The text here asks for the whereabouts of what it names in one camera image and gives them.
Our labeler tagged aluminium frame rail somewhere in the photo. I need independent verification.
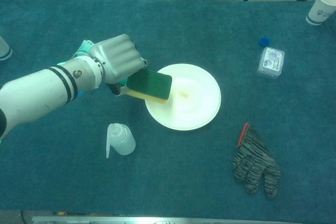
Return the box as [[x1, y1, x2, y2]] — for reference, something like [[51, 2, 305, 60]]
[[31, 215, 302, 224]]

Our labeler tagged green yellow sponge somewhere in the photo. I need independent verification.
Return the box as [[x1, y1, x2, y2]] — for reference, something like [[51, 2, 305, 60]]
[[125, 69, 173, 105]]

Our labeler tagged clear plastic lidded box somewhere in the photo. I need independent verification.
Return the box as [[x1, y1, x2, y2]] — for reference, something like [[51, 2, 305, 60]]
[[257, 46, 286, 79]]

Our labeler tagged grey striped work glove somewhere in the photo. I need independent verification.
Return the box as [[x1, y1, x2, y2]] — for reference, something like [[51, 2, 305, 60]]
[[232, 122, 281, 200]]

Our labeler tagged clear plastic squeeze bottle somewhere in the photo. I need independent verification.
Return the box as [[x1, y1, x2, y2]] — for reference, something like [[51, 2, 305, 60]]
[[106, 123, 137, 159]]

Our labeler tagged teal wet wipes pack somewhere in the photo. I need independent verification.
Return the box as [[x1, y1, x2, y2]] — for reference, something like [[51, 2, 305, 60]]
[[71, 39, 96, 59]]

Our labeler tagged white round plate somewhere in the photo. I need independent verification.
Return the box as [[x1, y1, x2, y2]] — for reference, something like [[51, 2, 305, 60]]
[[144, 63, 222, 131]]

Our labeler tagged teal table cloth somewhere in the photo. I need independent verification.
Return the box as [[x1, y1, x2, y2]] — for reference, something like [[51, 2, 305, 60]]
[[0, 0, 336, 216]]

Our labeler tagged white paper cup blue print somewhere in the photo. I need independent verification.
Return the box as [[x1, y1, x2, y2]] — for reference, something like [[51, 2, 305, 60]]
[[306, 0, 336, 26]]

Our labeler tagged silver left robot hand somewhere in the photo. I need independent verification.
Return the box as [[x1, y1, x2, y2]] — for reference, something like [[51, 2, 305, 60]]
[[88, 34, 149, 97]]

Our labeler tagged white paper cup blue rim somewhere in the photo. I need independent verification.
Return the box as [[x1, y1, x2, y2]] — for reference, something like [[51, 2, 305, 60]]
[[0, 35, 13, 61]]

